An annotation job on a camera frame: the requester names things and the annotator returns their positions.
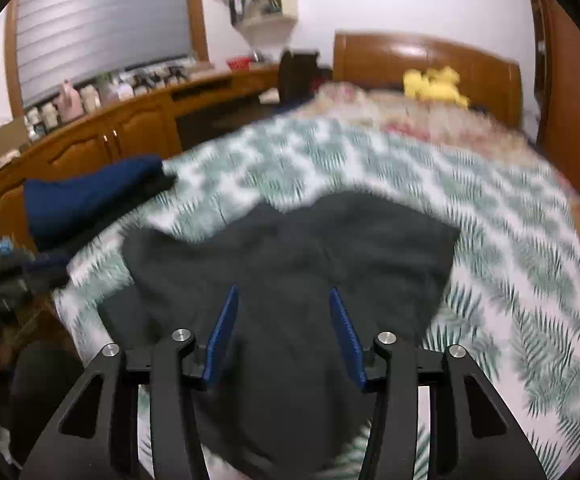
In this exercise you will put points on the wooden cabinet desk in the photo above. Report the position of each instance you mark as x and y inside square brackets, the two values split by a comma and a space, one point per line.
[134, 130]

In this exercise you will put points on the floral quilt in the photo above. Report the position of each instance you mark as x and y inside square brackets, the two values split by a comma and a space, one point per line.
[395, 115]

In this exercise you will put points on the wooden window frame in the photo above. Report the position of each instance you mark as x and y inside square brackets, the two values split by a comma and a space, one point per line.
[197, 10]

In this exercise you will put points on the leaf-print bed sheet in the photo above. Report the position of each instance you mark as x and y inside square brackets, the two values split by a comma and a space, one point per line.
[495, 260]

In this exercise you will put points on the black zip jacket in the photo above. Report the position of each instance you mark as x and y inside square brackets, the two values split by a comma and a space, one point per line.
[290, 260]

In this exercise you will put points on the yellow plush toy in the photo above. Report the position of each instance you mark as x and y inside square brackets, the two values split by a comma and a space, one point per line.
[432, 87]

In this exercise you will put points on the folded navy garment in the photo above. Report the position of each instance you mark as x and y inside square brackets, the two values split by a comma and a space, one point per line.
[84, 200]

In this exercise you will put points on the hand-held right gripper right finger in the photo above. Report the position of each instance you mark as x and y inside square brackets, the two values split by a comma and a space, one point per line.
[347, 340]

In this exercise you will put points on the wooden louvred wardrobe door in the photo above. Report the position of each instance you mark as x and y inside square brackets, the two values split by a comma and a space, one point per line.
[575, 100]

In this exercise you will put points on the wooden headboard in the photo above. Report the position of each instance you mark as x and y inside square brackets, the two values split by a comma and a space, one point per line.
[370, 57]

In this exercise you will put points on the pink bottle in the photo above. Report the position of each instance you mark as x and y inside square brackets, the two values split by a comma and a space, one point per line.
[70, 102]

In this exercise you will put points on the grey window blind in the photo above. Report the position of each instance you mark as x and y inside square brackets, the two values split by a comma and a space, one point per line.
[104, 25]

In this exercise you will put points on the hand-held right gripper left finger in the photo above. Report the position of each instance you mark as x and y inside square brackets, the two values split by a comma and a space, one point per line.
[222, 335]

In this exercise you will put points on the red container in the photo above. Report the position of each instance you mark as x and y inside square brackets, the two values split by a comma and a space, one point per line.
[239, 63]

